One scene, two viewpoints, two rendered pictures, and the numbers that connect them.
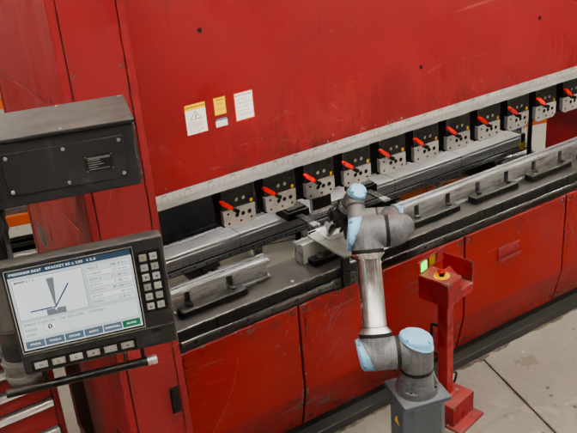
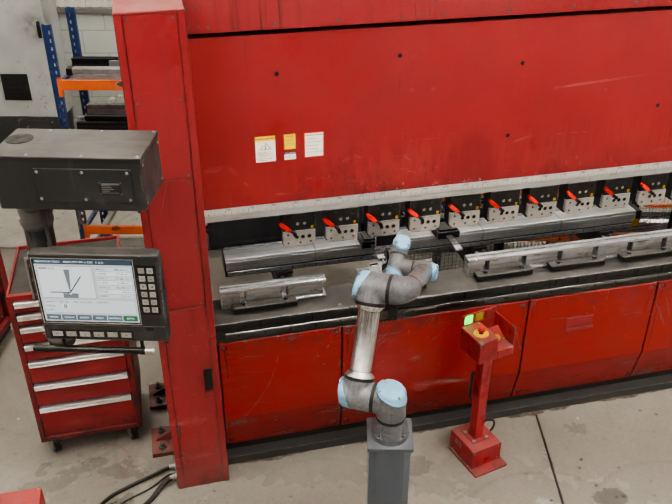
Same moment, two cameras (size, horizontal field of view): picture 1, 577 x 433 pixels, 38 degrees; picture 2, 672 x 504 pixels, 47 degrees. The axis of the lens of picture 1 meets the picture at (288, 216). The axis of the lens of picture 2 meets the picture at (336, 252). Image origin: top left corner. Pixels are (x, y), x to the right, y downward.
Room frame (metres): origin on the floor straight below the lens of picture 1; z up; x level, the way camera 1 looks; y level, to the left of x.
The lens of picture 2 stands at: (0.13, -0.90, 2.92)
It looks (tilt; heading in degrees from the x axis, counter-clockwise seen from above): 30 degrees down; 18
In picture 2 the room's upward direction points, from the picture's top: straight up
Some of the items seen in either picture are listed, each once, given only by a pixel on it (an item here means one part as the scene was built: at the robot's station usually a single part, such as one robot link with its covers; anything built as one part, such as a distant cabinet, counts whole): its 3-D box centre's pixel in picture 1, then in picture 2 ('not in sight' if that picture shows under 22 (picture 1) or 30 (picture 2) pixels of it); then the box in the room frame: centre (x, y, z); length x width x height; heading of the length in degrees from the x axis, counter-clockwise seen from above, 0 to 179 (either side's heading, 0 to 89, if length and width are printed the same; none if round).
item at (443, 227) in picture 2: (370, 190); (450, 236); (3.64, -0.40, 1.01); 0.26 x 0.12 x 0.05; 31
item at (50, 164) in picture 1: (65, 256); (93, 252); (2.19, 0.67, 1.53); 0.51 x 0.25 x 0.85; 105
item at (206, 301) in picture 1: (213, 301); (265, 304); (2.94, 0.34, 0.89); 0.30 x 0.05 x 0.03; 121
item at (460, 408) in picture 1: (450, 404); (478, 447); (3.19, -0.70, 0.06); 0.25 x 0.20 x 0.12; 45
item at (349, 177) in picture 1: (351, 163); (422, 211); (3.39, -0.30, 1.26); 0.15 x 0.09 x 0.17; 121
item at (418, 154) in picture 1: (420, 141); (500, 202); (3.59, -0.64, 1.26); 0.15 x 0.09 x 0.17; 121
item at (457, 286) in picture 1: (446, 277); (487, 334); (3.21, -0.68, 0.75); 0.20 x 0.16 x 0.18; 135
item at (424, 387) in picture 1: (416, 376); (390, 423); (2.40, -0.40, 0.82); 0.15 x 0.15 x 0.10
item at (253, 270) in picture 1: (215, 284); (273, 290); (3.01, 0.33, 0.92); 0.50 x 0.06 x 0.10; 121
